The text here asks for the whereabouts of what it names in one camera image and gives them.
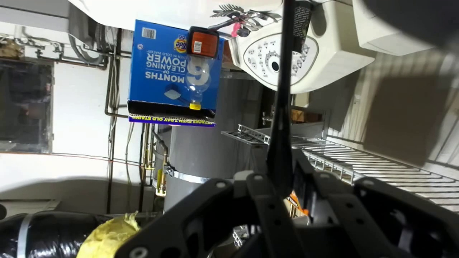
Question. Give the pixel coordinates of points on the yellow crumpled wrap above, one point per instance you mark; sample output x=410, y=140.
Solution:
x=108, y=236

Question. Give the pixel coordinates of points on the grey water heater tank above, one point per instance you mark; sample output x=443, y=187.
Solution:
x=202, y=147

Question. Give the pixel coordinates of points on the white dryer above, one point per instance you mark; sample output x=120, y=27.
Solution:
x=331, y=57

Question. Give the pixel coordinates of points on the white washing machine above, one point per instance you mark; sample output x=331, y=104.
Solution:
x=382, y=43

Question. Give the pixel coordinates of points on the grey wall conduit pipes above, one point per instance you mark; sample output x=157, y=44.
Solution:
x=111, y=71

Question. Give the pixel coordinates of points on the blue cleaner box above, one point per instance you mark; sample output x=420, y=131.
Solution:
x=159, y=71

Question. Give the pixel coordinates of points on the black flexible duct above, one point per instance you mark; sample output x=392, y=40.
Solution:
x=44, y=237

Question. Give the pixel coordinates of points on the orange box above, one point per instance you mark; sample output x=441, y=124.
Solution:
x=299, y=207

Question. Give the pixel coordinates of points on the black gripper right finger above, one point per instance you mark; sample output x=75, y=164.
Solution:
x=364, y=219

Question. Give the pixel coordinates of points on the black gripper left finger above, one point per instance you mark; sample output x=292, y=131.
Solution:
x=202, y=215

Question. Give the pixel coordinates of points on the small black textured block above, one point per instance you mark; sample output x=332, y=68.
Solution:
x=306, y=18

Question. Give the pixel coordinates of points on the silver metal spoon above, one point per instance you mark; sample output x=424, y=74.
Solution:
x=283, y=94

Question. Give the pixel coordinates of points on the copper water pipes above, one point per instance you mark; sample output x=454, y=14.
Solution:
x=153, y=166

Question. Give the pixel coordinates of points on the brown cardboard box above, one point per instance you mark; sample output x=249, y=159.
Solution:
x=306, y=114

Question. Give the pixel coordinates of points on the dark framed window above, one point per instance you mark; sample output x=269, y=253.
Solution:
x=24, y=104

